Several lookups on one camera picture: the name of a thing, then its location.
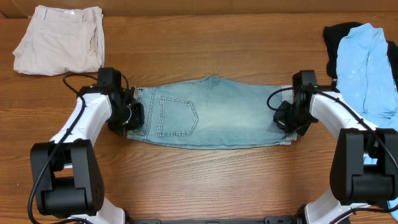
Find light blue denim shorts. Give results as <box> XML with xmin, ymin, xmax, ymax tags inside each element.
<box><xmin>127</xmin><ymin>76</ymin><xmax>297</xmax><ymax>149</ymax></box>

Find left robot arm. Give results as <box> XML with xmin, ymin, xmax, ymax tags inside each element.
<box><xmin>27</xmin><ymin>67</ymin><xmax>144</xmax><ymax>223</ymax></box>

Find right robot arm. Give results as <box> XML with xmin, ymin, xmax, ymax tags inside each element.
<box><xmin>264</xmin><ymin>70</ymin><xmax>397</xmax><ymax>224</ymax></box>

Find light blue shirt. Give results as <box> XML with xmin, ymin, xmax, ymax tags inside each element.
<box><xmin>335</xmin><ymin>22</ymin><xmax>398</xmax><ymax>222</ymax></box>

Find black garment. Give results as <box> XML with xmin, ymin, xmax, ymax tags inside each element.
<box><xmin>323</xmin><ymin>22</ymin><xmax>397</xmax><ymax>86</ymax></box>

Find folded beige trousers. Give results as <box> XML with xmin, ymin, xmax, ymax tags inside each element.
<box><xmin>12</xmin><ymin>6</ymin><xmax>105</xmax><ymax>76</ymax></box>

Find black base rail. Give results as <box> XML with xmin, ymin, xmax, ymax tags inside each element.
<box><xmin>127</xmin><ymin>215</ymin><xmax>307</xmax><ymax>224</ymax></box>

